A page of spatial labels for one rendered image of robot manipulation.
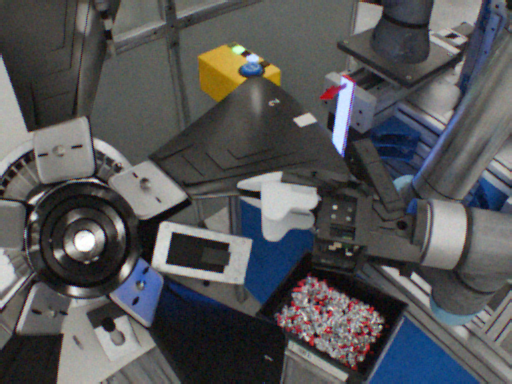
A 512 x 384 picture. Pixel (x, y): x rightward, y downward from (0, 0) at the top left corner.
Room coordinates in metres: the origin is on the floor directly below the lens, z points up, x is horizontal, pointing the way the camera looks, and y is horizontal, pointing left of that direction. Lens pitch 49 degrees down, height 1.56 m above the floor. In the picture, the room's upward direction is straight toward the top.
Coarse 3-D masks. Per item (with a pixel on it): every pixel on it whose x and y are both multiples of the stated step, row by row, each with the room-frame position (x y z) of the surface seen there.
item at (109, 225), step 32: (32, 192) 0.31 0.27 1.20; (64, 192) 0.26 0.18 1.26; (96, 192) 0.27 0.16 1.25; (32, 224) 0.23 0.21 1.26; (64, 224) 0.24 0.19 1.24; (96, 224) 0.25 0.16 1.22; (128, 224) 0.26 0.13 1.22; (32, 256) 0.21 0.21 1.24; (64, 256) 0.22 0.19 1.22; (96, 256) 0.23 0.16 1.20; (128, 256) 0.23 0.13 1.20; (64, 288) 0.19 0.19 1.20; (96, 288) 0.20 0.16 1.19
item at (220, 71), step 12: (228, 48) 0.85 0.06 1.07; (204, 60) 0.80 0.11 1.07; (216, 60) 0.80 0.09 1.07; (228, 60) 0.80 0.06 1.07; (240, 60) 0.80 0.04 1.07; (204, 72) 0.80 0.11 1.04; (216, 72) 0.76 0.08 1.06; (228, 72) 0.75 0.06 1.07; (240, 72) 0.75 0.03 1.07; (264, 72) 0.75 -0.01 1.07; (276, 72) 0.75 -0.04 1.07; (204, 84) 0.80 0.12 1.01; (216, 84) 0.77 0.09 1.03; (228, 84) 0.73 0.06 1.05; (276, 84) 0.75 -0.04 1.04; (216, 96) 0.77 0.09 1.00
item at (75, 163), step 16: (48, 128) 0.35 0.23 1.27; (64, 128) 0.35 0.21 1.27; (80, 128) 0.34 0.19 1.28; (48, 144) 0.34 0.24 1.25; (64, 144) 0.34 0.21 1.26; (80, 144) 0.33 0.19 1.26; (48, 160) 0.33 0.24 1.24; (64, 160) 0.33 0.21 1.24; (80, 160) 0.32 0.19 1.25; (48, 176) 0.32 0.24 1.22; (64, 176) 0.31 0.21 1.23; (80, 176) 0.31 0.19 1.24
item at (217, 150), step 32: (256, 96) 0.51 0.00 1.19; (288, 96) 0.52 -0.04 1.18; (192, 128) 0.44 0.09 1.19; (224, 128) 0.44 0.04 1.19; (256, 128) 0.44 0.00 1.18; (288, 128) 0.45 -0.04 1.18; (320, 128) 0.47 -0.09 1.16; (160, 160) 0.38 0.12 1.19; (192, 160) 0.38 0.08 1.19; (224, 160) 0.38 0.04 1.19; (256, 160) 0.38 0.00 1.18; (288, 160) 0.39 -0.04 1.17; (320, 160) 0.41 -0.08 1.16; (192, 192) 0.32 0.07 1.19; (224, 192) 0.33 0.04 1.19; (256, 192) 0.34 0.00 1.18
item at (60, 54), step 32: (0, 0) 0.46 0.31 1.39; (32, 0) 0.45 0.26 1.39; (64, 0) 0.44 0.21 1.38; (0, 32) 0.44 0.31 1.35; (32, 32) 0.42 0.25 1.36; (64, 32) 0.41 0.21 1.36; (96, 32) 0.41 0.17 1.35; (32, 64) 0.40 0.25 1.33; (64, 64) 0.39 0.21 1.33; (96, 64) 0.38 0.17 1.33; (32, 96) 0.38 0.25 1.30; (64, 96) 0.36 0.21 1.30; (32, 128) 0.36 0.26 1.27
